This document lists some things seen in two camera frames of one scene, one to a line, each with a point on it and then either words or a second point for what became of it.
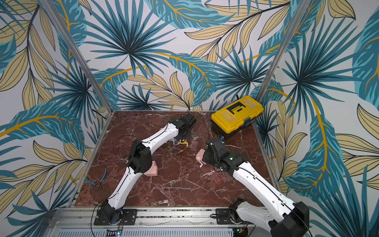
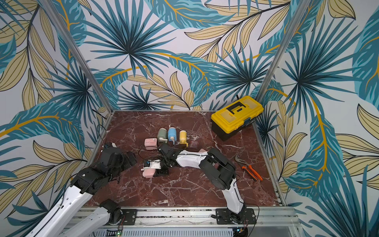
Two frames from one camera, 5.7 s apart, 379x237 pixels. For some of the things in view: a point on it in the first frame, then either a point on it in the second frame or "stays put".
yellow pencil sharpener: (184, 141) stays put
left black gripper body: (186, 135) to (125, 164)
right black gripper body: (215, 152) to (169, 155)
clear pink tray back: (194, 144) stays put
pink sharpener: (153, 170) stays put
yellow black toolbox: (233, 119) stays put
